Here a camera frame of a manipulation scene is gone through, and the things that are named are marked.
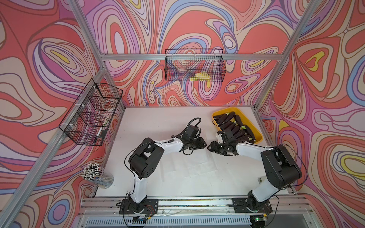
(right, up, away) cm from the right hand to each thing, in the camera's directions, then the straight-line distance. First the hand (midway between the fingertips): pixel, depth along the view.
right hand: (211, 152), depth 93 cm
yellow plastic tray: (+33, +10, +4) cm, 35 cm away
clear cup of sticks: (-62, -4, -26) cm, 67 cm away
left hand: (-3, +5, -3) cm, 7 cm away
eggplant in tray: (+22, +13, +6) cm, 26 cm away
